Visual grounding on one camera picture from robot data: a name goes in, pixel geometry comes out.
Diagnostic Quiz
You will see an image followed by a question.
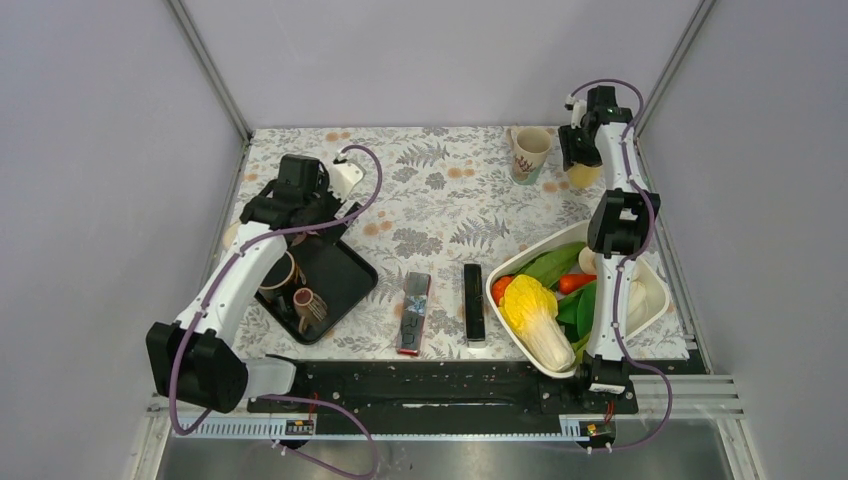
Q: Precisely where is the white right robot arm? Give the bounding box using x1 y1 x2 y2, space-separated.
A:
558 79 661 412

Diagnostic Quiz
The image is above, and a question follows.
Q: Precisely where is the brown ribbed mug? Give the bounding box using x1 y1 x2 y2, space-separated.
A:
293 287 328 334

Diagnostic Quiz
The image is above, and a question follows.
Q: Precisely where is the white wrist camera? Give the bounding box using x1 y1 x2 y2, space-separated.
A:
565 95 587 129
327 160 365 202

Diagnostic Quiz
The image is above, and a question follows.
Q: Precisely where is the pink speckled mug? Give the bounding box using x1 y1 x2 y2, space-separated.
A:
221 222 241 252

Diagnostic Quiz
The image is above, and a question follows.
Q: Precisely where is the black rectangular box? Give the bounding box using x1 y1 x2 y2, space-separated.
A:
463 263 486 349

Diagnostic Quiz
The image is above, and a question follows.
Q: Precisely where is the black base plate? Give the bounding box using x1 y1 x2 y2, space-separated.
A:
246 351 707 437

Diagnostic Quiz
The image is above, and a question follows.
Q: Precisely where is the beige mushroom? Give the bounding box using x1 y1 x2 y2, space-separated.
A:
578 247 597 275

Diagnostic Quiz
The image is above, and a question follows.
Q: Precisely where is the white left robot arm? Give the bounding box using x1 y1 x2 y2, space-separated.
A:
145 154 364 413

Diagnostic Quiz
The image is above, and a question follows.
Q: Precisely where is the silver red flat box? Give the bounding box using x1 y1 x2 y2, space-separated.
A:
396 272 431 356

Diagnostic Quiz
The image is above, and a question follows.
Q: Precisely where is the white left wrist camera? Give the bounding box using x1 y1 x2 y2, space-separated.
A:
327 160 365 202

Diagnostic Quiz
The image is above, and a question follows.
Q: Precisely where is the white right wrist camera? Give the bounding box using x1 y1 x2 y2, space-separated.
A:
565 95 587 129

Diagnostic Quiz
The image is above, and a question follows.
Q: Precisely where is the orange carrot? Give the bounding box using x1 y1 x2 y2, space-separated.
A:
557 273 597 295

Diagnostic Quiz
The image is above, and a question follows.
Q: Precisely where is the black rectangular tray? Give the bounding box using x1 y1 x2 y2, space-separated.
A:
254 236 378 345

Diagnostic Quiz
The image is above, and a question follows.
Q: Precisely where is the white oval basin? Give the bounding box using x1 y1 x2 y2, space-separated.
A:
484 220 671 379

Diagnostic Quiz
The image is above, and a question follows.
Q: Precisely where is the yellow napa cabbage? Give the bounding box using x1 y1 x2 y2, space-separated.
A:
498 274 576 371

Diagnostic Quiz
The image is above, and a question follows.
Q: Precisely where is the green leafy vegetable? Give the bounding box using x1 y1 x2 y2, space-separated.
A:
520 242 597 343

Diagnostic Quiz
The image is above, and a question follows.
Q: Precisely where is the floral cream mug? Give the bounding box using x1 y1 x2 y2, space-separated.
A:
506 127 553 185

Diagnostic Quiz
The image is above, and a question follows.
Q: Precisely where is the black skull mug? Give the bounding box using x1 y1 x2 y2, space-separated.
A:
258 251 307 303

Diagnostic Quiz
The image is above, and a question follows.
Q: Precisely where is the plain cream mug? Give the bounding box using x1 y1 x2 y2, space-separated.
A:
566 163 603 189

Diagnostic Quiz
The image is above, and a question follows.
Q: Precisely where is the red tomato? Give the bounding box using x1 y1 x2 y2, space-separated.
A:
490 275 513 306

